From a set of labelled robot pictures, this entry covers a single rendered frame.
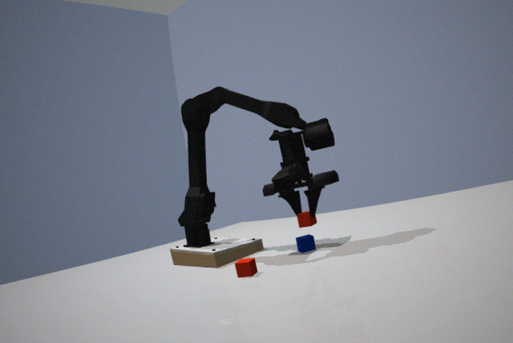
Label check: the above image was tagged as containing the red cube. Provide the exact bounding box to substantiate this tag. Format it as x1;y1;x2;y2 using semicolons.
235;258;257;277
297;212;317;228

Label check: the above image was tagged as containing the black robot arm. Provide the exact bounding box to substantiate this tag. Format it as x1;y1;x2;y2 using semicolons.
178;87;334;248

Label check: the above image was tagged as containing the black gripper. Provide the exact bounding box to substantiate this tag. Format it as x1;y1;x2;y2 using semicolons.
263;153;339;218

